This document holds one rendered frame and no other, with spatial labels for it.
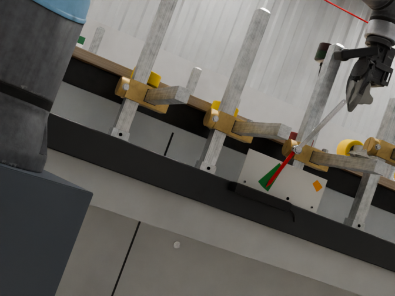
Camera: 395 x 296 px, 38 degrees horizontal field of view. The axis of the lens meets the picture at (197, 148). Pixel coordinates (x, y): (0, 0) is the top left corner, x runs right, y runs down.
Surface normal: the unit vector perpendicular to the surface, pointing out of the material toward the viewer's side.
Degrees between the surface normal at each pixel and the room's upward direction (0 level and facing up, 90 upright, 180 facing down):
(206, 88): 90
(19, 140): 70
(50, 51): 90
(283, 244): 90
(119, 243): 90
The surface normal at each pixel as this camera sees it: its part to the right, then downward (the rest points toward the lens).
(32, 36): 0.47, 0.12
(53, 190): 0.68, 0.21
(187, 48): 0.26, 0.04
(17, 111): 0.72, -0.14
